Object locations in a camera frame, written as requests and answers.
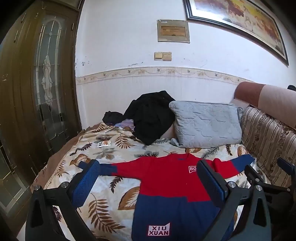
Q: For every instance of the framed wall painting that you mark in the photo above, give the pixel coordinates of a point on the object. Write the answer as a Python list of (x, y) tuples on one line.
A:
[(242, 16)]

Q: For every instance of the wooden door with glass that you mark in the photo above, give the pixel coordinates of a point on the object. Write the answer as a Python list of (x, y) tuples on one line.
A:
[(34, 92)]

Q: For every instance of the brown and beige bolster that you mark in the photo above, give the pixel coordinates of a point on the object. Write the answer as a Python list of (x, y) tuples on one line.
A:
[(261, 95)]

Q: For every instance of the purple cloth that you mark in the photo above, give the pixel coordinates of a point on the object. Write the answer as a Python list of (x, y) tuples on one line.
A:
[(126, 124)]

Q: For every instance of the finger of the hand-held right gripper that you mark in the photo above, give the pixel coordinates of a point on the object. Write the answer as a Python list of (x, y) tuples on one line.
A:
[(254, 175), (285, 166)]

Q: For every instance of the small black cloth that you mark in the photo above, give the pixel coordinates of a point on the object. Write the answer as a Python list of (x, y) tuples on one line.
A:
[(112, 117)]

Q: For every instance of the leaf print blanket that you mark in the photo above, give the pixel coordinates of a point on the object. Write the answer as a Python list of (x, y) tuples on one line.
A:
[(111, 150)]

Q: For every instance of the brown bed sheet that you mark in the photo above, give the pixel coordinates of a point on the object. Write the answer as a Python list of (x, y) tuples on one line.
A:
[(49, 164)]

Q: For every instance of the red and blue sweater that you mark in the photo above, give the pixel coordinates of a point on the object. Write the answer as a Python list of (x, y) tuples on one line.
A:
[(171, 180)]

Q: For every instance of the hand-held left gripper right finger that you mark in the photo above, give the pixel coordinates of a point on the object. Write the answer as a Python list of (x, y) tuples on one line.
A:
[(214, 185)]

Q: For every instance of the grey wall plaque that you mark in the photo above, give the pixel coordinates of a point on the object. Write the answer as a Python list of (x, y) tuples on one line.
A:
[(173, 31)]

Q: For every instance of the small white packet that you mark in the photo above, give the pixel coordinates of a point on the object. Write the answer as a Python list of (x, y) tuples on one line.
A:
[(103, 143)]

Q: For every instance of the striped brown cushion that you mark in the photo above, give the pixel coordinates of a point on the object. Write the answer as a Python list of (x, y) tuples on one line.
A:
[(266, 139)]

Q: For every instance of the beige wall switch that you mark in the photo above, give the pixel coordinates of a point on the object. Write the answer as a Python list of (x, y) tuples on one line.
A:
[(158, 56), (167, 56)]

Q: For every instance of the grey quilted pillow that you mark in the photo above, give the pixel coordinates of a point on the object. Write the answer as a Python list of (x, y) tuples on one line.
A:
[(205, 122)]

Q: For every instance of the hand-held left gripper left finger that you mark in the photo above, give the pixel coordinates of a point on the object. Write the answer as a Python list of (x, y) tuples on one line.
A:
[(85, 184)]

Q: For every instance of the black garment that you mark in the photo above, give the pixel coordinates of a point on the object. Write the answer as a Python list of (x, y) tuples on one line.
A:
[(150, 115)]

